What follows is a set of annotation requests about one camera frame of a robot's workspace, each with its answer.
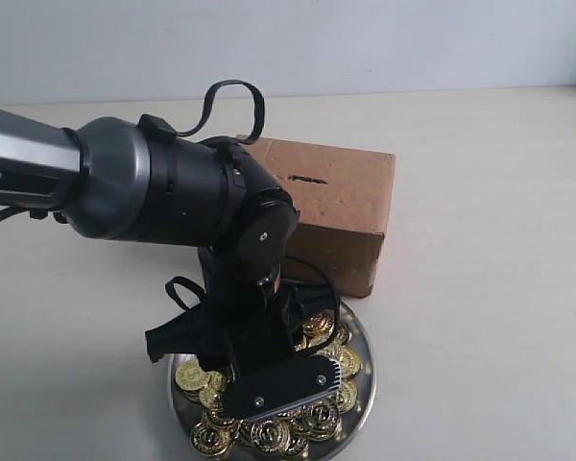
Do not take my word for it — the gold coin right side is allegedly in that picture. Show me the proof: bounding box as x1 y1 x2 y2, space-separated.
336 346 362 379

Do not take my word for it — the gold coin front centre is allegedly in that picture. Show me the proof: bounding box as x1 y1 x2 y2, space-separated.
251 418 291 455

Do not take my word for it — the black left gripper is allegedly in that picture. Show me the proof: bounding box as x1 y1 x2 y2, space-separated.
145 249 339 378

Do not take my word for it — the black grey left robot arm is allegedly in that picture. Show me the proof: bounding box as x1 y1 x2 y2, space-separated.
0 109 337 392

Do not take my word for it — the gold coin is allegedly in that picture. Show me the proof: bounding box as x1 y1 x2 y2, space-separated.
301 399 340 433
251 418 291 455
174 358 210 393
336 346 362 379
190 422 232 457

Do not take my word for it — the gold coin front left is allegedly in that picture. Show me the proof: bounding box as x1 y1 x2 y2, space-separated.
190 422 232 457

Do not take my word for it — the brown cardboard slotted box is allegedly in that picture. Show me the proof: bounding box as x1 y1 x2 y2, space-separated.
249 138 396 298

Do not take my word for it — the gold coin front right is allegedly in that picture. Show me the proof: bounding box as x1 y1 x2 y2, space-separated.
301 399 340 433

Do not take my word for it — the black flat cable loop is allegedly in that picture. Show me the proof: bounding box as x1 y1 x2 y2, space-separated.
138 79 267 144

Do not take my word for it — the gold coin left side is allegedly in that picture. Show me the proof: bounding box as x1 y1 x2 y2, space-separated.
174 358 210 393

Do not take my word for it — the round steel plate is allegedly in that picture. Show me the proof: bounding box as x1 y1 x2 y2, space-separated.
167 303 376 460

